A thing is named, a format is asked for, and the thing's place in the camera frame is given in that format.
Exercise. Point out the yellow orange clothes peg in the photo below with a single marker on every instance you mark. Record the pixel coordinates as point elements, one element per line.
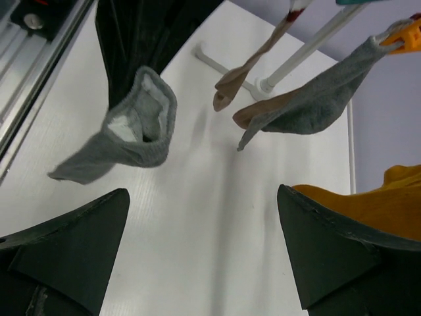
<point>407,39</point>

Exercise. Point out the maroon white striped sock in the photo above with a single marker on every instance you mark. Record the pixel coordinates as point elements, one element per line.
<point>228,86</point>

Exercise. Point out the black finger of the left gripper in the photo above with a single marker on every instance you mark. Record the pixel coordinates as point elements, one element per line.
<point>135,33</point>

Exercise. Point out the mustard brown striped sock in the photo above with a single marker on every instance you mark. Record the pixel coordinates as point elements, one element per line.
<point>392,208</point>

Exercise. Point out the white clothes drying rack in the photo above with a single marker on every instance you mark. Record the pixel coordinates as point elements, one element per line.
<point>262,88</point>

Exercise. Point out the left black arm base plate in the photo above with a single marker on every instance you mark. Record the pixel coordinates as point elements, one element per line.
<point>47,19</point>

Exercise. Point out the aluminium rail frame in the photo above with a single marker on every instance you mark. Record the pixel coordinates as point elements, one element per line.
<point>28,64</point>

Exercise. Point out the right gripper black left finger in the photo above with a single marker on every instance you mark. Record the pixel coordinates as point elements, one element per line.
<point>62,266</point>

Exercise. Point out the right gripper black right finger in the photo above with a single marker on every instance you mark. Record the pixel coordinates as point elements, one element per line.
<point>343,267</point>

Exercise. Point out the teal clothes peg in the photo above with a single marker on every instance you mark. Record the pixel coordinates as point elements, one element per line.
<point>349,2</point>

